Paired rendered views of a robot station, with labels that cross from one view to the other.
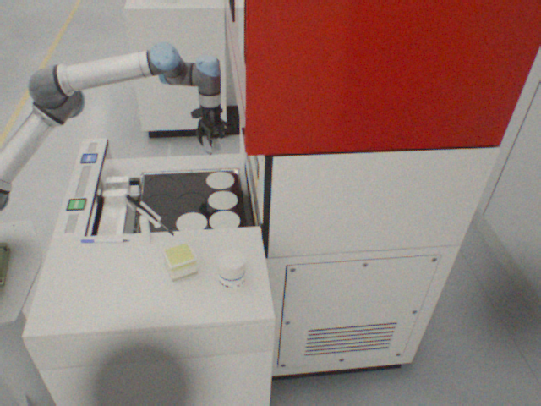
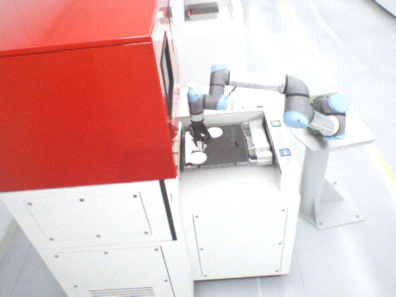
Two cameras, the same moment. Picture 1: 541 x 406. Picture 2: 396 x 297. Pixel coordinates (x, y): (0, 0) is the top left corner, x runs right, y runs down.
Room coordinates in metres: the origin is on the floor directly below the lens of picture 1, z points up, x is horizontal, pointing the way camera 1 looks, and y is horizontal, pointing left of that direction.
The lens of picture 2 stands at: (2.83, 0.46, 2.20)
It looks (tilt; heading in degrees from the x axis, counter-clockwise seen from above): 40 degrees down; 191
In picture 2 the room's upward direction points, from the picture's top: 7 degrees counter-clockwise
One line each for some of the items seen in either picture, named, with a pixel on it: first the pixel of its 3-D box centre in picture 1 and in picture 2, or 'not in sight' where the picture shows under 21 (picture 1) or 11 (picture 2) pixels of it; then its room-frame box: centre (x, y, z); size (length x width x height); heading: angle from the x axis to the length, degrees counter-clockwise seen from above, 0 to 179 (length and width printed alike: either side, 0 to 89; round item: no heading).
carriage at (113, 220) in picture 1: (114, 216); (259, 142); (1.21, 0.51, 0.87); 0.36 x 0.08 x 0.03; 8
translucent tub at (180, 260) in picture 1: (180, 262); not in sight; (0.89, 0.22, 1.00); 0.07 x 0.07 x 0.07; 28
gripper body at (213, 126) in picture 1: (211, 120); (197, 127); (1.42, 0.18, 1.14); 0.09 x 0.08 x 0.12; 37
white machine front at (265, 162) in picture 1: (251, 139); (173, 152); (1.49, 0.05, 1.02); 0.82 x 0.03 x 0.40; 8
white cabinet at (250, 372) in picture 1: (173, 311); (233, 189); (1.17, 0.34, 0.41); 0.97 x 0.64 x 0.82; 8
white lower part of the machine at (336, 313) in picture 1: (324, 251); (133, 228); (1.54, -0.29, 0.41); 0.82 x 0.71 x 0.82; 8
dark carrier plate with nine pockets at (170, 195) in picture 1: (191, 202); (215, 143); (1.26, 0.25, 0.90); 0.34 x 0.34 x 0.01; 8
